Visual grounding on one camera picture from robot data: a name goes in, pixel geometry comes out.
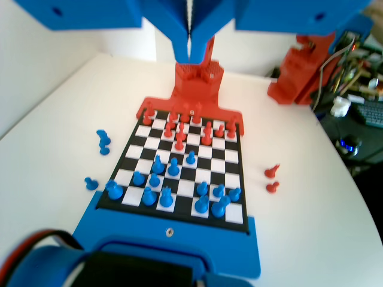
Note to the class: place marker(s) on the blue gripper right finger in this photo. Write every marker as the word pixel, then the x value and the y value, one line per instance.
pixel 209 18

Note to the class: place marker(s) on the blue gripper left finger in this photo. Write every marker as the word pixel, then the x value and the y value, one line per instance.
pixel 167 21

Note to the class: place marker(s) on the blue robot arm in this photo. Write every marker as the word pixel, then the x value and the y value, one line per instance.
pixel 45 269

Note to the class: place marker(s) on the red robot arm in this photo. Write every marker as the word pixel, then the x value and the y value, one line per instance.
pixel 197 86

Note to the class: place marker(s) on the red chess rook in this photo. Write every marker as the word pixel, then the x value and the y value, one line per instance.
pixel 232 122
pixel 149 110

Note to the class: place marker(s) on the red chess queen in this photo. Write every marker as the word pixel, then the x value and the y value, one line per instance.
pixel 184 116

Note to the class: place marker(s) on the red chess pawn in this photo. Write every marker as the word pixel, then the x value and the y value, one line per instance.
pixel 179 146
pixel 220 132
pixel 207 127
pixel 168 134
pixel 230 135
pixel 171 127
pixel 271 187
pixel 146 120

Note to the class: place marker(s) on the blue chess pawn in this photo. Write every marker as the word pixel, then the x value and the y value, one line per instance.
pixel 235 195
pixel 154 180
pixel 202 189
pixel 190 158
pixel 90 183
pixel 104 149
pixel 139 179
pixel 218 191

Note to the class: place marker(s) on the black white chessboard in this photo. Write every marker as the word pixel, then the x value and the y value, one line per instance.
pixel 206 167

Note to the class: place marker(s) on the white lumpy object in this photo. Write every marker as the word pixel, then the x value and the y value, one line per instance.
pixel 341 107

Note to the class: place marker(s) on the black device blue light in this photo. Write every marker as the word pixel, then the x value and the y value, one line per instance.
pixel 348 146

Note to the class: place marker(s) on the dark computer keyboard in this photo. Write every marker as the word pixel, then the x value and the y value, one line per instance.
pixel 372 115

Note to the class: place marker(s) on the black cluttered desk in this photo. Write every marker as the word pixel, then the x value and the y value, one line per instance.
pixel 371 149

